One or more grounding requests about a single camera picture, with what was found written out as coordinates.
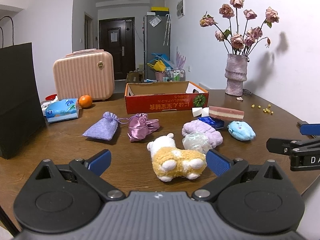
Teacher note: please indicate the orange fruit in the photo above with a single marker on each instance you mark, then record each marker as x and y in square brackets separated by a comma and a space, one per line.
[85, 101]

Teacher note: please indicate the blue foil packet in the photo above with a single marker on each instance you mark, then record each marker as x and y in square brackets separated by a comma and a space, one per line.
[215, 123]

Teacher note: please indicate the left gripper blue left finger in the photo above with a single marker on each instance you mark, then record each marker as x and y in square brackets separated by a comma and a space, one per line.
[96, 165]

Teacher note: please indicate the dark brown entrance door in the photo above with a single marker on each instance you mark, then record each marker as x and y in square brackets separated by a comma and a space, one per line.
[117, 37]

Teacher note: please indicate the red cardboard box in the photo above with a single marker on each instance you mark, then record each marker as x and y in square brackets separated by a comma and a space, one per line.
[156, 97]

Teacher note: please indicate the yellow black box on fridge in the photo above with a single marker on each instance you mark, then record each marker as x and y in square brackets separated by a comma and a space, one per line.
[162, 9]

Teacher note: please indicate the red lid object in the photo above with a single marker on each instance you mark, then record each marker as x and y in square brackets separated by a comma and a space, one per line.
[51, 97]

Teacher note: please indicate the black paper shopping bag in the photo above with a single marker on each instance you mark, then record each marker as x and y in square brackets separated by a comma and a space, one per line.
[21, 113]

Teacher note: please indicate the pink ribbed small suitcase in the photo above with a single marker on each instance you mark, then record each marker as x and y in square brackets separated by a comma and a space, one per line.
[85, 72]

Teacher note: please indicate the light blue plush toy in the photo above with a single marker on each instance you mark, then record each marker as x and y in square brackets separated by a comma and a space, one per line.
[241, 131]

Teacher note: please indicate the purple satin drawstring pouch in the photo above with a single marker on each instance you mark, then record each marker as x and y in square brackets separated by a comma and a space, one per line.
[140, 126]

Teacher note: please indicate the yellow white plush alpaca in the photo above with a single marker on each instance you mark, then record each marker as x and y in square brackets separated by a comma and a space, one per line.
[169, 162]

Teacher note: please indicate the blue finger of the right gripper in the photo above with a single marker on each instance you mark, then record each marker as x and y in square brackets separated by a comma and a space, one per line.
[308, 129]
[293, 147]

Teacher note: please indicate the purple textured vase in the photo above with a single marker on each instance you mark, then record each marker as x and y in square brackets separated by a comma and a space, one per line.
[236, 74]

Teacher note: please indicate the lavender linen drawstring pouch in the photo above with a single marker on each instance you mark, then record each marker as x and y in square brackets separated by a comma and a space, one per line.
[105, 128]

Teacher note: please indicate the brown cardboard box on floor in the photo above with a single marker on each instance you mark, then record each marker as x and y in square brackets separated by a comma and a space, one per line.
[135, 77]

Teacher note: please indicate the yellow crumbs on table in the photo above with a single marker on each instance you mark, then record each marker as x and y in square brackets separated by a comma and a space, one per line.
[266, 110]

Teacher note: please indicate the wire trolley with bottles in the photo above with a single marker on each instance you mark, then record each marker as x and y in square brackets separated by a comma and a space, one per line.
[172, 75]

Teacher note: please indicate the blue tissue pack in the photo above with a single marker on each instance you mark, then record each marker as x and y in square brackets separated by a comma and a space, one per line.
[61, 110]

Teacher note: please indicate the pink layered sponge block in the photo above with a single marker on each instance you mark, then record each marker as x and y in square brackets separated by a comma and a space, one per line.
[225, 113]

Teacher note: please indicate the dried pink rose bouquet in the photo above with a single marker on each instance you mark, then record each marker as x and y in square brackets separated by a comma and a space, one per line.
[238, 37]

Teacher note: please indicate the pale iridescent soft pouch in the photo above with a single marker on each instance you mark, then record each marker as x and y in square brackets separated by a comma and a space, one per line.
[197, 141]

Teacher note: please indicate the grey refrigerator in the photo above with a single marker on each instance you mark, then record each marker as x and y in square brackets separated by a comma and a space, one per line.
[154, 30]

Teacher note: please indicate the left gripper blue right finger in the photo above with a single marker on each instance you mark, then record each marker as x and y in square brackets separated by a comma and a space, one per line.
[222, 166]

